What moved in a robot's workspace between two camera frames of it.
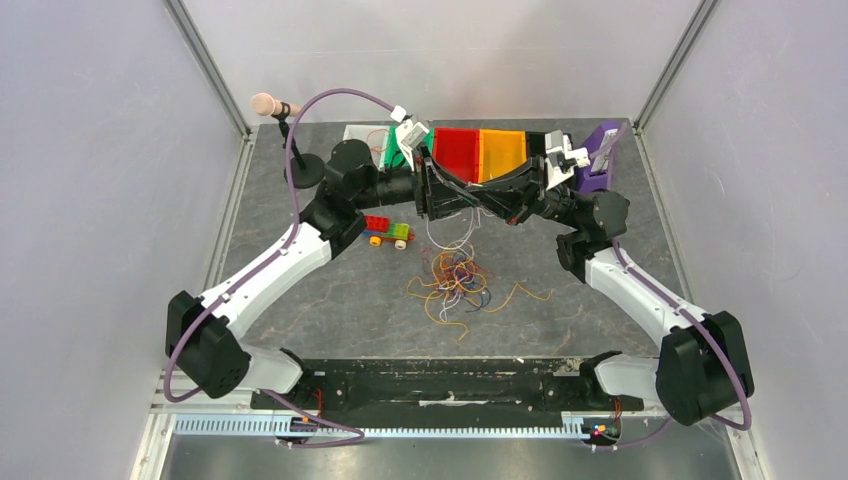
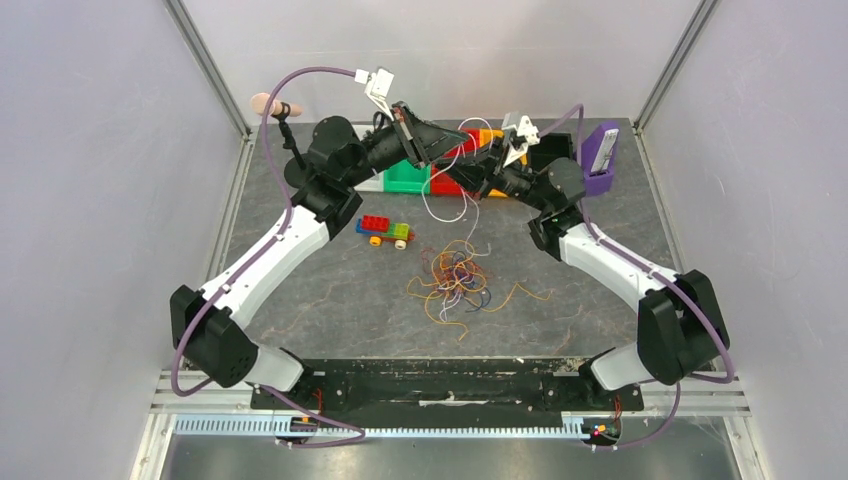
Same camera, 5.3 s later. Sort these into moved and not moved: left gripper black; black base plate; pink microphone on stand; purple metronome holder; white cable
Moved: white cable; left gripper black
Not moved: pink microphone on stand; black base plate; purple metronome holder
